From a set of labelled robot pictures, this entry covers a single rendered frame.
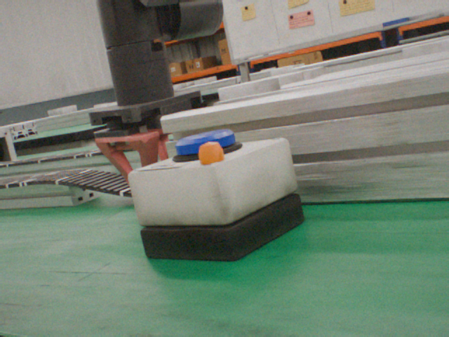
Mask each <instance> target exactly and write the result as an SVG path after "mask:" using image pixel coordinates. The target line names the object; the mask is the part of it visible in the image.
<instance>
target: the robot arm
mask: <svg viewBox="0 0 449 337"><path fill-rule="evenodd" d="M95 2H96V6H97V10H98V16H99V20H100V26H101V30H102V36H103V40H104V43H105V48H106V49H107V50H109V51H106V54H107V59H108V63H109V70H110V74H111V77H112V83H113V87H114V93H115V97H116V103H117V105H112V106H109V107H104V108H102V109H98V110H94V111H91V112H89V113H88V114H89V118H90V121H91V126H102V125H105V124H106V125H107V129H105V130H102V131H98V132H95V133H94V136H95V141H96V145H97V147H98V148H99V149H100V150H101V152H102V153H103V154H104V155H105V157H106V158H107V159H108V160H109V162H111V163H112V164H113V165H114V167H115V168H116V169H117V170H118V171H119V173H120V174H121V175H122V176H123V177H124V178H125V180H126V182H127V183H128V184H129V181H128V174H129V173H130V172H132V171H134V170H133V168H132V166H131V165H130V162H129V161H128V160H127V158H126V156H125V154H124V153H123V150H131V149H133V150H136V151H138V153H139V156H140V162H141V166H142V167H144V166H148V165H150V164H154V163H156V162H158V155H159V157H160V159H161V161H165V160H167V159H168V153H167V147H166V142H169V139H168V135H172V133H167V134H163V129H162V125H161V118H162V116H166V115H168V114H173V113H176V112H182V111H187V110H192V105H193V104H199V103H202V98H201V91H200V90H195V91H183V92H177V93H174V90H173V84H172V79H171V76H170V69H169V65H168V58H167V54H166V47H165V44H164V42H172V41H179V40H184V39H192V38H196V37H204V36H208V35H212V34H214V33H216V31H218V30H219V28H220V25H221V24H222V20H223V16H224V6H223V1H222V0H95ZM154 40H160V41H162V42H158V43H154ZM141 126H146V129H147V131H148V133H140V130H139V127H141ZM129 186H130V184H129Z"/></svg>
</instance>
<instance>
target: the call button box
mask: <svg viewBox="0 0 449 337"><path fill-rule="evenodd" d="M222 149H223V151H224V160H223V161H217V162H214V163H210V164H200V161H199V156H198V154H184V155H178V154H177V155H175V156H174V157H173V158H170V159H167V160H165V161H159V162H156V163H154V164H150V165H148V166H144V167H142V168H137V169H135V170H134V171H132V172H130V173H129V174H128V181H129V184H130V189H131V192H132V196H133V201H134V205H135V210H136V216H137V219H138V222H139V224H140V225H141V226H146V227H144V228H142V229H141V230H140V236H141V239H142V245H143V247H144V250H145V255H146V257H149V258H182V259H199V260H234V261H235V260H237V259H239V258H241V257H242V256H244V255H246V254H247V253H250V252H251V251H253V250H254V249H256V248H257V247H259V246H261V245H264V244H266V243H267V242H269V241H271V240H273V239H274V238H276V237H278V236H279V235H281V234H283V233H284V232H286V231H288V230H289V229H291V228H293V227H295V226H296V225H298V224H300V223H302V222H303V221H304V214H303V209H302V202H301V199H300V195H299V194H296V193H293V192H295V191H296V190H297V181H296V177H295V171H294V167H293V160H292V157H291V153H290V146H289V142H288V140H287V139H285V138H273V139H268V140H256V141H251V142H244V143H240V142H235V143H232V144H231V145H227V146H224V147H222Z"/></svg>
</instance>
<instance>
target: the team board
mask: <svg viewBox="0 0 449 337"><path fill-rule="evenodd" d="M222 1H223V6H224V16H223V21H224V31H225V34H226V38H227V45H228V49H229V54H230V58H231V63H232V65H239V68H240V71H241V78H242V81H243V83H245V82H248V81H251V79H250V73H249V69H248V63H247V62H249V61H253V60H257V59H261V58H266V57H270V56H273V55H279V54H282V53H287V52H291V51H297V50H300V49H303V48H309V47H313V46H319V45H321V44H327V43H330V42H334V41H340V40H343V39H349V38H353V37H358V36H361V35H364V34H370V33H374V32H380V31H383V30H386V29H392V28H396V27H402V26H405V25H411V24H414V23H418V22H423V21H426V20H432V19H436V18H441V17H445V16H448V15H449V0H222Z"/></svg>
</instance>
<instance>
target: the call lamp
mask: <svg viewBox="0 0 449 337"><path fill-rule="evenodd" d="M198 156H199V161H200V164H210V163H214V162H217V161H223V160H224V159H225V158H224V151H223V149H222V147H221V145H220V144H219V142H207V143H205V144H203V145H201V146H200V147H199V153H198Z"/></svg>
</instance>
